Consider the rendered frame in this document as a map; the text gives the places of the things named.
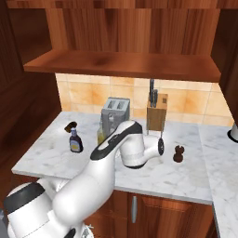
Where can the grey toaster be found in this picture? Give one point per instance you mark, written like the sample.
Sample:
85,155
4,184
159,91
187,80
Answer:
115,111

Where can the open wooden wall cabinet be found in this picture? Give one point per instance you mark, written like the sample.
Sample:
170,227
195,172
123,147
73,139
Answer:
124,40

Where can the wooden knife block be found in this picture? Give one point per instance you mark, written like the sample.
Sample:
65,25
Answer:
157,116

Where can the dark sauce bottle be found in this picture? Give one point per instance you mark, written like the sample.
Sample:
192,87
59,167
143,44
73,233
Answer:
76,144

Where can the wooden wall cabinet door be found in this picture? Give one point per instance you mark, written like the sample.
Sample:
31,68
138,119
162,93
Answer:
227,62
21,93

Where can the wooden base cabinet door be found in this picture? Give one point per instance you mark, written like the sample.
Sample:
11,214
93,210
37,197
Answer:
173,220
114,217

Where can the yellow oil bottle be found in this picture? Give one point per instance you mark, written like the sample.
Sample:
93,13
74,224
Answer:
100,136

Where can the brown pepper shaker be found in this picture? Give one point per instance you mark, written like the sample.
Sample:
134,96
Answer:
178,154

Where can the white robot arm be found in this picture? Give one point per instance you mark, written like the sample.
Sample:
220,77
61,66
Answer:
89,182

